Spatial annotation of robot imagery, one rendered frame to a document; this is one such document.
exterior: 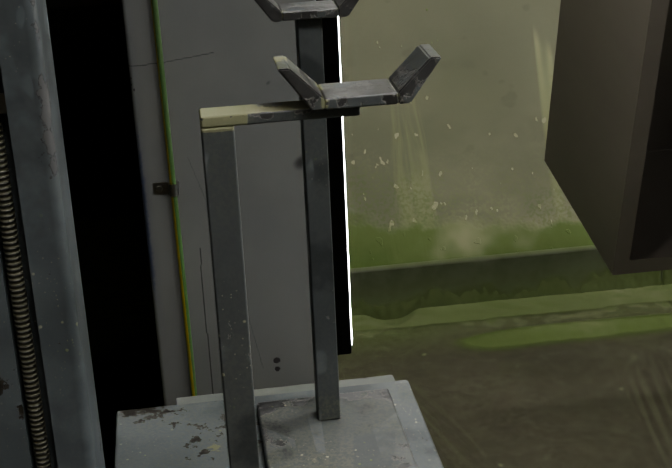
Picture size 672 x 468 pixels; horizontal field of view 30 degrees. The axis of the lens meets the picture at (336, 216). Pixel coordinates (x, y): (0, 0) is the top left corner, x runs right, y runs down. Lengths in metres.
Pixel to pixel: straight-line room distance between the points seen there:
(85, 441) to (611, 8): 1.29
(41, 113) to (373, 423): 0.36
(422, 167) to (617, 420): 0.74
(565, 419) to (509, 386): 0.16
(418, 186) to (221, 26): 1.62
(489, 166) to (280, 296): 1.57
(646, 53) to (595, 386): 0.92
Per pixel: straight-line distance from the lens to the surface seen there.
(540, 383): 2.51
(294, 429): 0.91
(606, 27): 1.91
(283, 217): 1.25
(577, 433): 2.36
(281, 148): 1.22
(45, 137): 0.69
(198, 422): 0.94
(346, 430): 0.90
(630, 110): 1.84
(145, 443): 0.93
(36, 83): 0.68
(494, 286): 2.78
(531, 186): 2.81
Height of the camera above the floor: 1.27
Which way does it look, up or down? 21 degrees down
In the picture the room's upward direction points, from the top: 3 degrees counter-clockwise
